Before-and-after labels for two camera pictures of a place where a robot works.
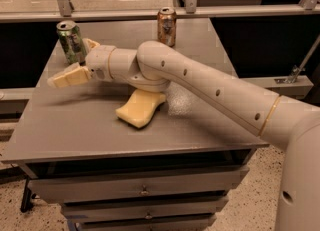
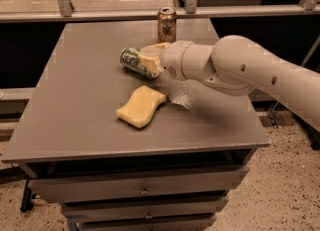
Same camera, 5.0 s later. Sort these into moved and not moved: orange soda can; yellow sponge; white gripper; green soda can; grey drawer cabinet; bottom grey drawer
Moved: white gripper; green soda can
Not moved: bottom grey drawer; grey drawer cabinet; orange soda can; yellow sponge
